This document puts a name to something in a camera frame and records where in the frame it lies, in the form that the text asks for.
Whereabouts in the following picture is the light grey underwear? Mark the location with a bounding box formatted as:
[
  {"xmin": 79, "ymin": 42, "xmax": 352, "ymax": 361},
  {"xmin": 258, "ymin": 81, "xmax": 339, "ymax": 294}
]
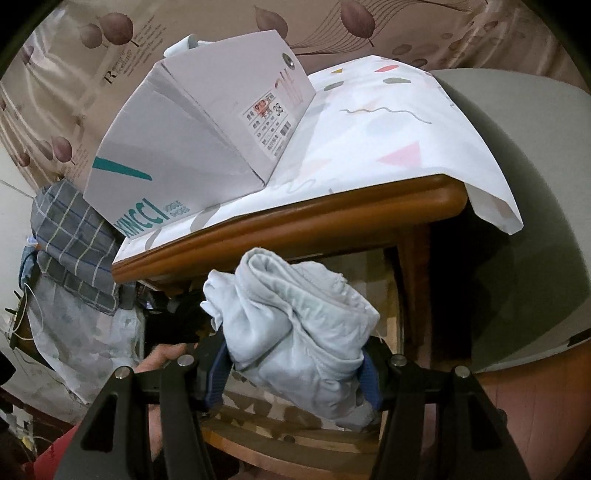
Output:
[{"xmin": 199, "ymin": 248, "xmax": 382, "ymax": 430}]

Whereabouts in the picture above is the brown wooden nightstand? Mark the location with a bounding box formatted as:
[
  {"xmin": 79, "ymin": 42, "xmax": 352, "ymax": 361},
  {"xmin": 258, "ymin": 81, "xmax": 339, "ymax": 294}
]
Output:
[{"xmin": 112, "ymin": 175, "xmax": 469, "ymax": 356}]

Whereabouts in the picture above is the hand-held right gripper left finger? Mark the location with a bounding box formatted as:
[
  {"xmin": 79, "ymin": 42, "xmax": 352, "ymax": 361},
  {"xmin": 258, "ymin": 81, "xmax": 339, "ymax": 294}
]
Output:
[{"xmin": 65, "ymin": 332, "xmax": 232, "ymax": 480}]

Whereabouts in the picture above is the brown wooden drawer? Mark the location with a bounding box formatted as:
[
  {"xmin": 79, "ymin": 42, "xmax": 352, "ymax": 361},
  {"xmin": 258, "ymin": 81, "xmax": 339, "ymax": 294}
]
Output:
[{"xmin": 198, "ymin": 258, "xmax": 407, "ymax": 480}]

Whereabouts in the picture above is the white patterned table cover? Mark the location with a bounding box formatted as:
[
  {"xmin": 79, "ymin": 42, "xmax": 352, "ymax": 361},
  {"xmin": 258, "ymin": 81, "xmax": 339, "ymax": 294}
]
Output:
[{"xmin": 113, "ymin": 54, "xmax": 525, "ymax": 264}]

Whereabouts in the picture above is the brown leaf print curtain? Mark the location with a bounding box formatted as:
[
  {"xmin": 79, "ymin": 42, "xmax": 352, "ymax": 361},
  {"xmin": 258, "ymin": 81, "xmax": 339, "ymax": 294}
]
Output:
[{"xmin": 0, "ymin": 0, "xmax": 583, "ymax": 195}]

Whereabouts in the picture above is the white cardboard shoe box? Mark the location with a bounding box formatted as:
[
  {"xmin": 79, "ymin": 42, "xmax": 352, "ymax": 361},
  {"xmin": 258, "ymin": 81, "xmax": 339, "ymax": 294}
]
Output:
[{"xmin": 82, "ymin": 30, "xmax": 317, "ymax": 241}]

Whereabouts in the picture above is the white floral print sheet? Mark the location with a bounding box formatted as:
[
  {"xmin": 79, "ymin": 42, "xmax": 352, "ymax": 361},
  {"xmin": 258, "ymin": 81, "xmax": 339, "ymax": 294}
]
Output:
[{"xmin": 25, "ymin": 277, "xmax": 148, "ymax": 407}]

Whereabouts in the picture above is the grey plaid cloth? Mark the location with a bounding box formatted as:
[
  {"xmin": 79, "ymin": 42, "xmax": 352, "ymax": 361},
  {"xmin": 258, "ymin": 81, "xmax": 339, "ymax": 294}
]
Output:
[{"xmin": 30, "ymin": 179, "xmax": 127, "ymax": 316}]

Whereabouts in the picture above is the person's left hand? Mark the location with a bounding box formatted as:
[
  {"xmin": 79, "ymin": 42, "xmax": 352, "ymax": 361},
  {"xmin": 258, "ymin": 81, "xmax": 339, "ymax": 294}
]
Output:
[{"xmin": 134, "ymin": 344, "xmax": 200, "ymax": 374}]

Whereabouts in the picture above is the grey mattress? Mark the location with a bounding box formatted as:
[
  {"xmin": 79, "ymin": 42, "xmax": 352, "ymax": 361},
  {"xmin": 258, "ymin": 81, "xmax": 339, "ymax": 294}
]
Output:
[{"xmin": 427, "ymin": 69, "xmax": 591, "ymax": 374}]

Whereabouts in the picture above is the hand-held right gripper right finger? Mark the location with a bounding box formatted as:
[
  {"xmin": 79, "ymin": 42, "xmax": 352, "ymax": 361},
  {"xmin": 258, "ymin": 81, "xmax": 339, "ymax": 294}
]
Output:
[{"xmin": 358, "ymin": 337, "xmax": 532, "ymax": 480}]

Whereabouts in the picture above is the white plastic item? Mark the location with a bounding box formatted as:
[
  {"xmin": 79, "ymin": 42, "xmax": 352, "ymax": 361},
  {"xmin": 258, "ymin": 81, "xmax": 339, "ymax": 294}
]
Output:
[{"xmin": 165, "ymin": 37, "xmax": 218, "ymax": 60}]

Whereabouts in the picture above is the white cable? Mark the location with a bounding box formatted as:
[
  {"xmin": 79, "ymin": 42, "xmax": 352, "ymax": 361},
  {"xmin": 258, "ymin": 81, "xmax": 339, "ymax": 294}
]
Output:
[{"xmin": 8, "ymin": 284, "xmax": 40, "ymax": 343}]

